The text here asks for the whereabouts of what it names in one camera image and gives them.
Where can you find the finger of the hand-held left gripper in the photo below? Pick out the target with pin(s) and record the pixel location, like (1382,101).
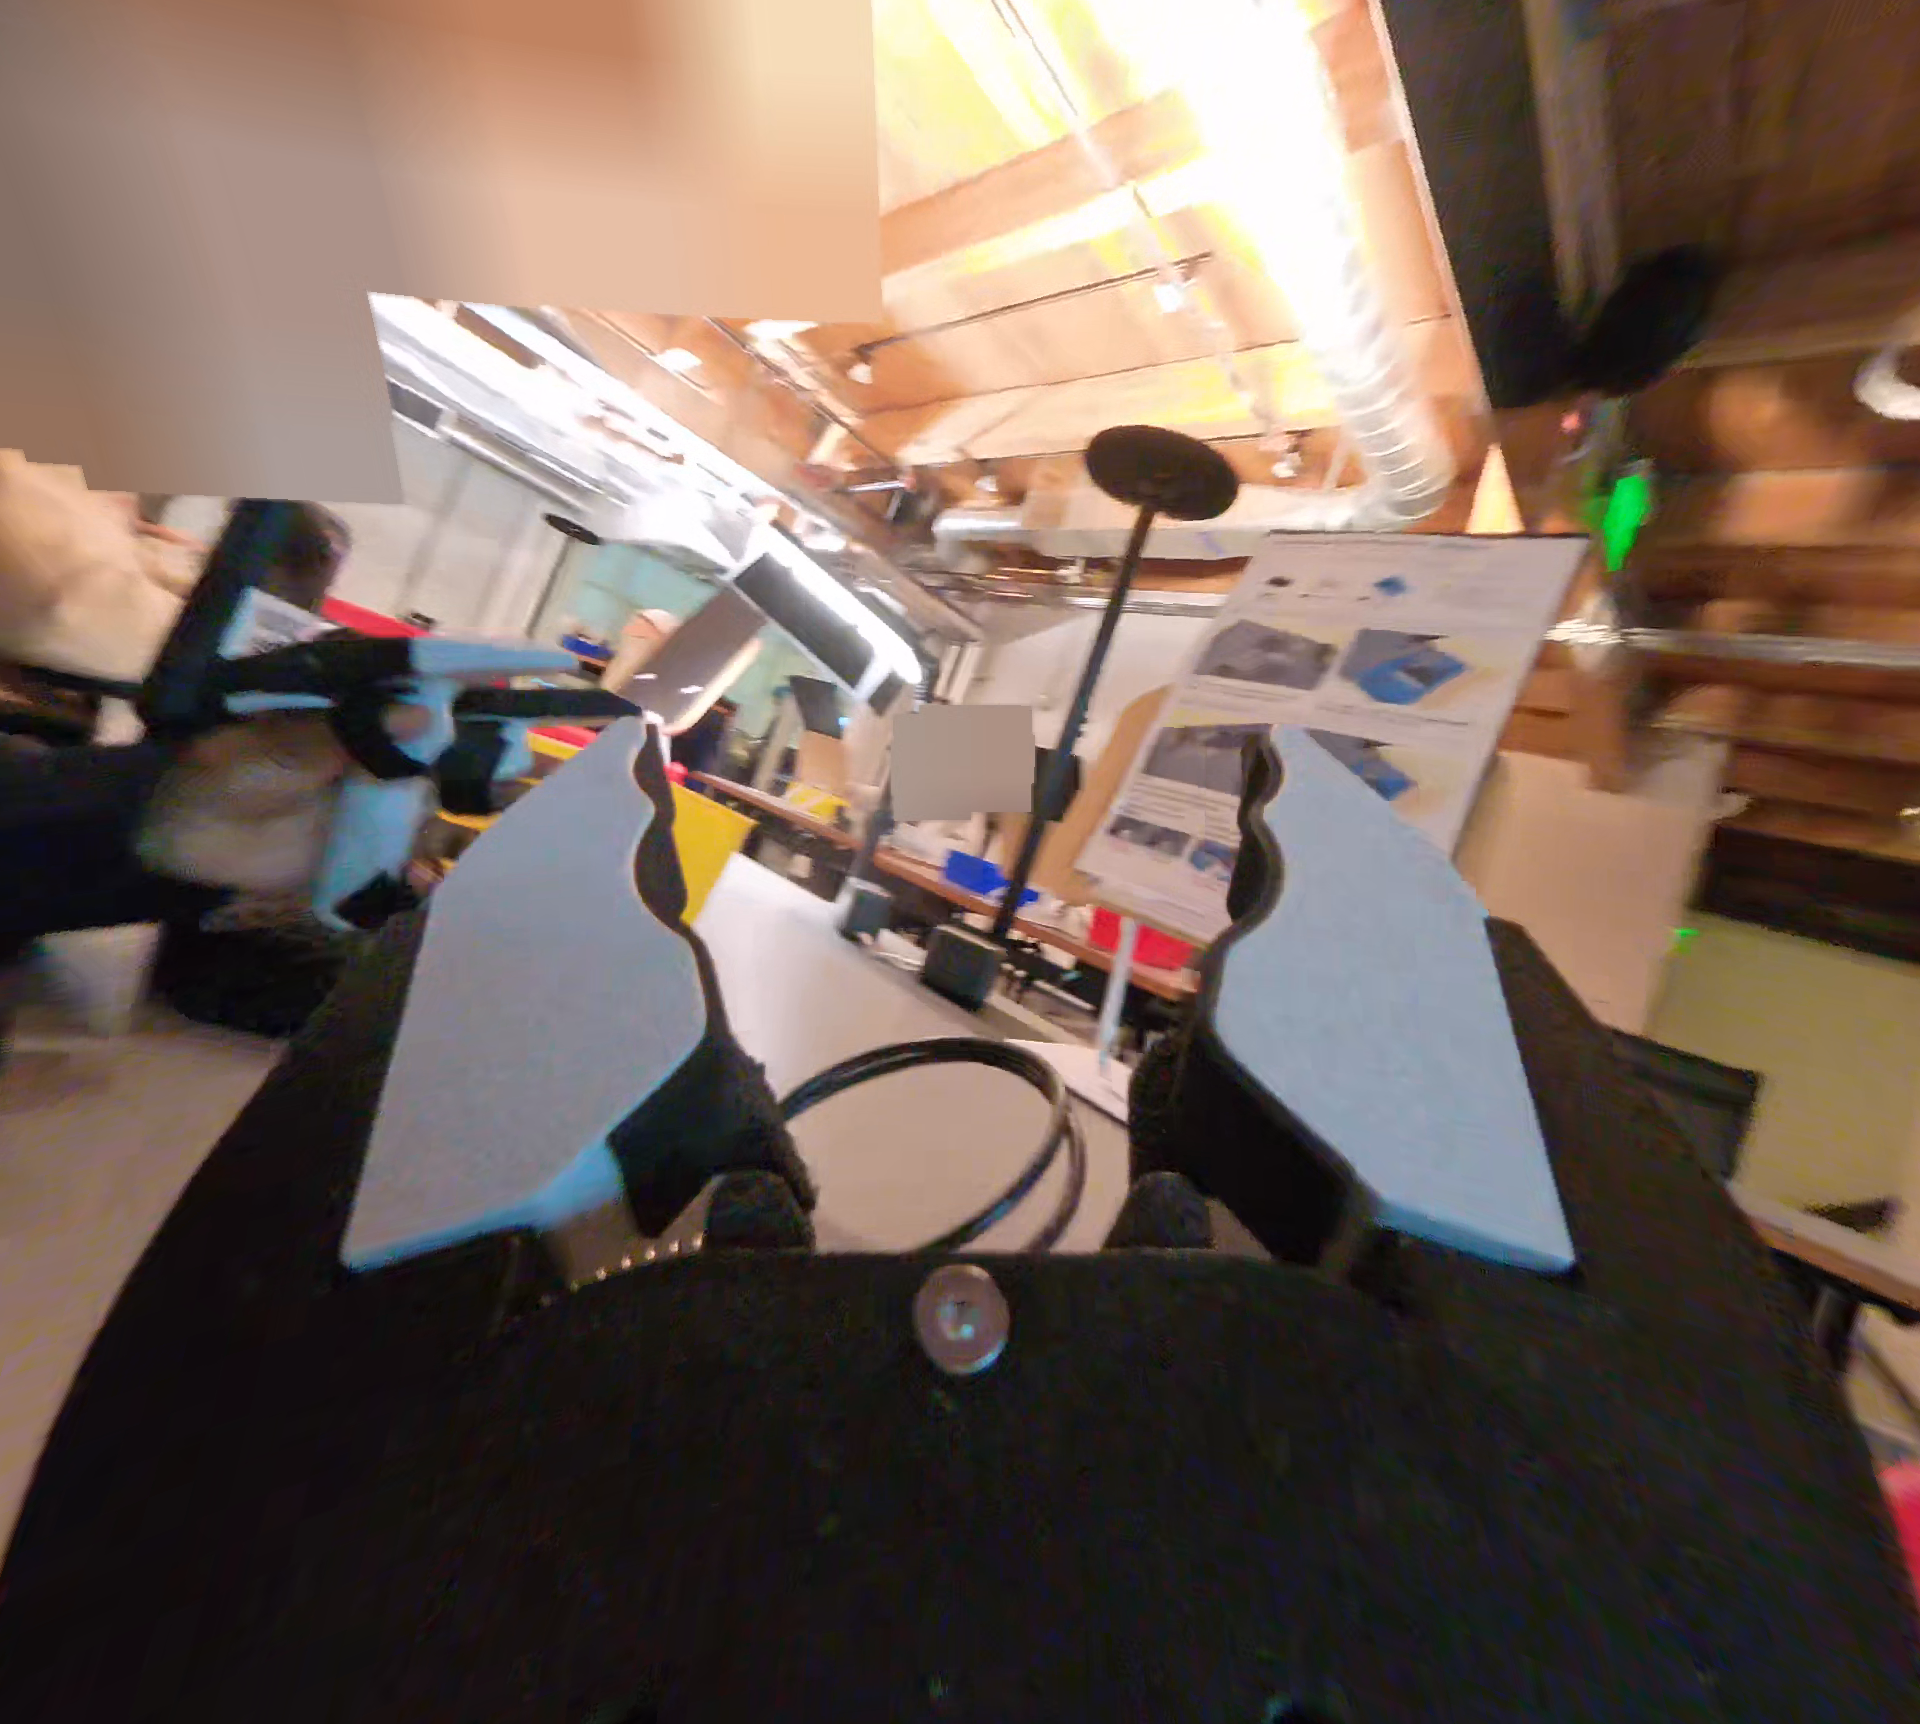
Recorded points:
(479,659)
(541,704)

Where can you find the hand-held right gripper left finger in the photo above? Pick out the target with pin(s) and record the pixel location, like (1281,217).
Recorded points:
(525,1003)

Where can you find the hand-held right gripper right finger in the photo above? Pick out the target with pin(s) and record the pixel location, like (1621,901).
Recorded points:
(1382,1003)

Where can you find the yellow plastic bin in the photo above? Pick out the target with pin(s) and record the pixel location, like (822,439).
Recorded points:
(713,840)

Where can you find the person's left forearm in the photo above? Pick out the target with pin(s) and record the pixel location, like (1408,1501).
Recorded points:
(78,840)

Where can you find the small red bin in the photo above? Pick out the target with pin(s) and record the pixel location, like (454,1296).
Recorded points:
(1141,938)

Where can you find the black studio light panel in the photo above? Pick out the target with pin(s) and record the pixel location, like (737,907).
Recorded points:
(819,623)

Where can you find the white flat stand base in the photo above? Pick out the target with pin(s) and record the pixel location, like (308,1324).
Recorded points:
(1094,1079)

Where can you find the instruction board with white stand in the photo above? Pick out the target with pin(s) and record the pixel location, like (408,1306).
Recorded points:
(1351,659)

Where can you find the small black device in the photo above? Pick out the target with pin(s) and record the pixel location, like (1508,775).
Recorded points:
(868,911)

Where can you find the wooden work table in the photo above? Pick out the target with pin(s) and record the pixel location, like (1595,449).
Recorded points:
(916,872)

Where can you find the black box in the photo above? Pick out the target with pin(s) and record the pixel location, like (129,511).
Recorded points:
(962,967)

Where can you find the small blue bin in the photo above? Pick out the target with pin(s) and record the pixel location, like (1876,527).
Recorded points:
(972,872)

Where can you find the green exit sign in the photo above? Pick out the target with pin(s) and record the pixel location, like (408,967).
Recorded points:
(1627,516)

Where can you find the dark metal pole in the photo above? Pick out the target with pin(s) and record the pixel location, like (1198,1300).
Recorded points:
(1163,472)

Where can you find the silver spiral air duct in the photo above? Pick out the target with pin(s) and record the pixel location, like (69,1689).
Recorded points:
(1396,434)

